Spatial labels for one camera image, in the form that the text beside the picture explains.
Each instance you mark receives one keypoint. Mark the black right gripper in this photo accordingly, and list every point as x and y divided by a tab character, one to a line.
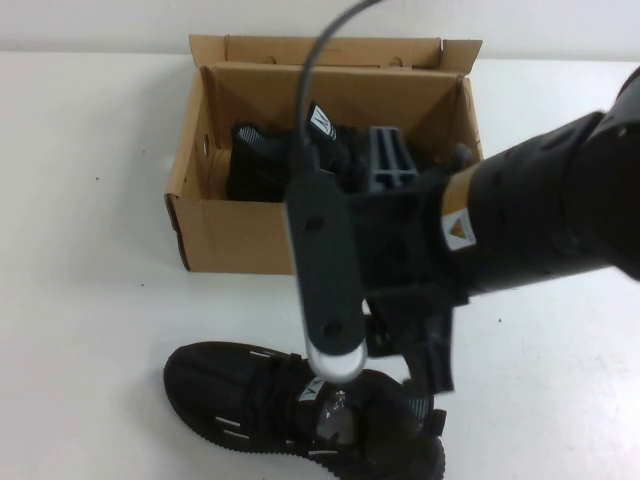
400	250

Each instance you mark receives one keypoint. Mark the black knit sneaker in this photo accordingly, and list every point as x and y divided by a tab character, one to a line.
200	380
260	170

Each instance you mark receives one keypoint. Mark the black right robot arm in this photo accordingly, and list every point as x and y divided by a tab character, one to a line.
540	210

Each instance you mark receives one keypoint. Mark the brown cardboard shoe box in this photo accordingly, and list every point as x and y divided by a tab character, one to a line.
235	235

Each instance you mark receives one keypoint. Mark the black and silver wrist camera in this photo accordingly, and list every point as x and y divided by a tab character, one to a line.
325	260

